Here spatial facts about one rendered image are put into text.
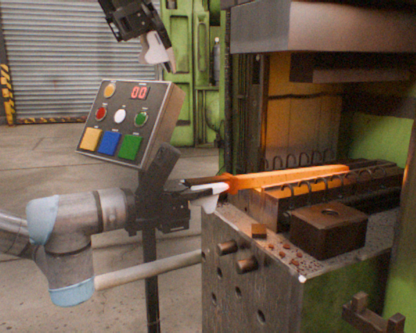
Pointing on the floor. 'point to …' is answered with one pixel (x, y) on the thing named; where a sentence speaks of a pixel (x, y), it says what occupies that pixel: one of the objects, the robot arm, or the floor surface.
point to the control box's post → (150, 277)
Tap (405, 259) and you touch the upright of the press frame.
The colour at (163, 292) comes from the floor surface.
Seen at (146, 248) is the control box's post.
